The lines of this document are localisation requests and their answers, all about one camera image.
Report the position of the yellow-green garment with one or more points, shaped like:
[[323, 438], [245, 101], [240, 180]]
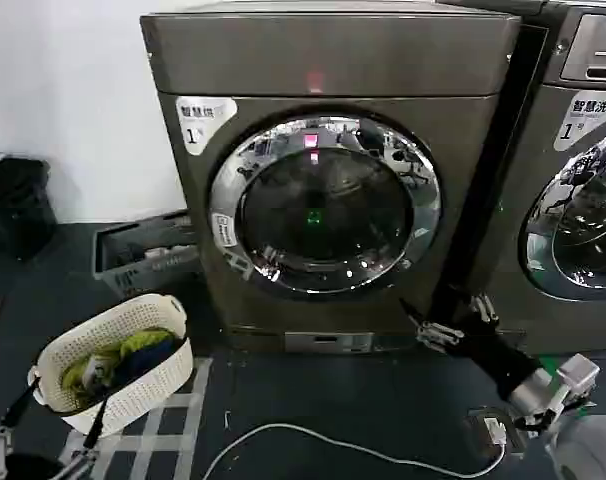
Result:
[[135, 342]]

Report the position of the round glass dryer door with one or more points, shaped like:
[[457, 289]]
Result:
[[328, 225]]

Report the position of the grey slatted plastic crate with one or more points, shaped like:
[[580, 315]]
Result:
[[133, 280]]

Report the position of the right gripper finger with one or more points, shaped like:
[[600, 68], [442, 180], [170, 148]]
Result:
[[485, 311], [438, 335]]

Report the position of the floor socket box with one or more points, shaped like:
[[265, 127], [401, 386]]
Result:
[[483, 425]]

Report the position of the round glass washer door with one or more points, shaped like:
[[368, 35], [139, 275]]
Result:
[[583, 240]]

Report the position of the grey washing machine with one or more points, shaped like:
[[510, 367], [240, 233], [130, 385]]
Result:
[[553, 65]]

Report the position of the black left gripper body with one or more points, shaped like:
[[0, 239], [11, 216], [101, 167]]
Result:
[[30, 469]]

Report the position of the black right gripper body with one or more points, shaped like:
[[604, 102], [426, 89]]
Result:
[[498, 355]]

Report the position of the white perforated plastic basket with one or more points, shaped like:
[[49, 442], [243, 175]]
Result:
[[148, 385]]

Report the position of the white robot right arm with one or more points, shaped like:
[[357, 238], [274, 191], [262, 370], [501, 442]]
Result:
[[588, 440]]

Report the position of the grey dryer with round door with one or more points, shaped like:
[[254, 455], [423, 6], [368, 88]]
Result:
[[333, 65]]

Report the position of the dark blue garment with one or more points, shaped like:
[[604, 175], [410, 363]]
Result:
[[143, 360]]

